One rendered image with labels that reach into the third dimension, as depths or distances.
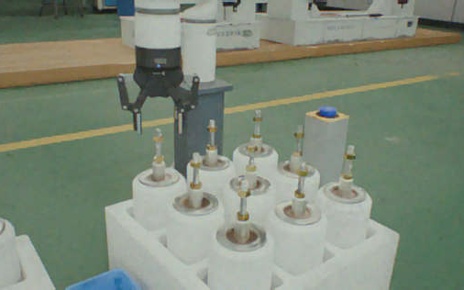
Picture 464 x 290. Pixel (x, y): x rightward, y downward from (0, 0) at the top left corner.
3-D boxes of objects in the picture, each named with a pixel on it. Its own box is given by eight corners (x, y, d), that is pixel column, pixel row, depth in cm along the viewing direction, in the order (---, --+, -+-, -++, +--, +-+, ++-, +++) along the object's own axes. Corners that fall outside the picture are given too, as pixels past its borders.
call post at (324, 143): (292, 232, 113) (304, 114, 102) (311, 224, 117) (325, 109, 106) (314, 245, 108) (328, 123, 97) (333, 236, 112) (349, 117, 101)
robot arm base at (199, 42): (177, 80, 132) (177, 20, 126) (204, 77, 137) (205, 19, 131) (193, 87, 125) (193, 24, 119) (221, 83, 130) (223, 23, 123)
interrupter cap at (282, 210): (331, 217, 72) (331, 212, 72) (300, 232, 67) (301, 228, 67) (295, 198, 77) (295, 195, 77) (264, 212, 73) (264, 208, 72)
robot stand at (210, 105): (166, 172, 143) (165, 79, 132) (205, 162, 151) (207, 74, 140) (189, 190, 132) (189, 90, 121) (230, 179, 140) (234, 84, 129)
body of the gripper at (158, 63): (130, 43, 69) (132, 102, 73) (185, 44, 70) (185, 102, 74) (132, 36, 76) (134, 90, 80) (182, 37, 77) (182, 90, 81)
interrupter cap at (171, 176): (180, 170, 86) (180, 167, 86) (180, 188, 79) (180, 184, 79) (139, 171, 85) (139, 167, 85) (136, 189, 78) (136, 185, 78)
